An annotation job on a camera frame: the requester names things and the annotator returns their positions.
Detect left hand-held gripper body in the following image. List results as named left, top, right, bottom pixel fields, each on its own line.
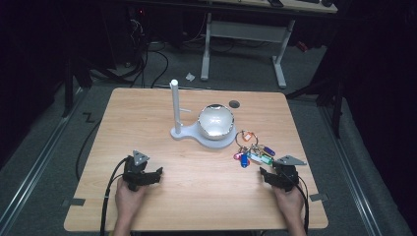
left=122, top=149, right=150, bottom=193

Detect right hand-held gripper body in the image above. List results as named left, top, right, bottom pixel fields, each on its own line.
left=272, top=154, right=308, bottom=193

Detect bunch of keys with tags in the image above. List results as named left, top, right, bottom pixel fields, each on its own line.
left=232, top=130, right=277, bottom=169

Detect person's right hand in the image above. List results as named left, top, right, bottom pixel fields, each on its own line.
left=272, top=183, right=306, bottom=226

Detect person's left hand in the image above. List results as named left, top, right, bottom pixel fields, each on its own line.
left=114, top=177, right=148, bottom=224

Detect grey tape piece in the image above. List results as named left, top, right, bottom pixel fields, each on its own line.
left=62, top=198, right=87, bottom=207
left=309, top=193, right=329, bottom=203

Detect white stand with pole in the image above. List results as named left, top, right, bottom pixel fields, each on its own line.
left=168, top=79, right=238, bottom=149

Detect silver metal bowl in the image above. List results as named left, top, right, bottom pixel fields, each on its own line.
left=197, top=103, right=236, bottom=142

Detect black metal stand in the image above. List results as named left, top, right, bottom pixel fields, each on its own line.
left=285, top=73, right=346, bottom=140
left=61, top=55, right=94, bottom=118

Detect desk with white legs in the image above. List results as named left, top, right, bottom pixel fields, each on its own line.
left=200, top=0, right=339, bottom=89

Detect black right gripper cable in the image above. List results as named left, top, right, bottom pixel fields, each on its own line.
left=280, top=170, right=311, bottom=235

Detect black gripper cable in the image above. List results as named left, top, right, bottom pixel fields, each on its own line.
left=99, top=156, right=132, bottom=236
left=280, top=170, right=311, bottom=235

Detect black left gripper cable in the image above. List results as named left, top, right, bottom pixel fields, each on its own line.
left=99, top=156, right=132, bottom=236

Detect thin black floor cable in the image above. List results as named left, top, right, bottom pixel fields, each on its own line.
left=75, top=119, right=102, bottom=181

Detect metal floor rail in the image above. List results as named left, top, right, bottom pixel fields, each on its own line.
left=319, top=104, right=384, bottom=236
left=0, top=86, right=87, bottom=232

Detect black floor cables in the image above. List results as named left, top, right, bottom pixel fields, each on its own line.
left=88, top=18, right=170, bottom=89

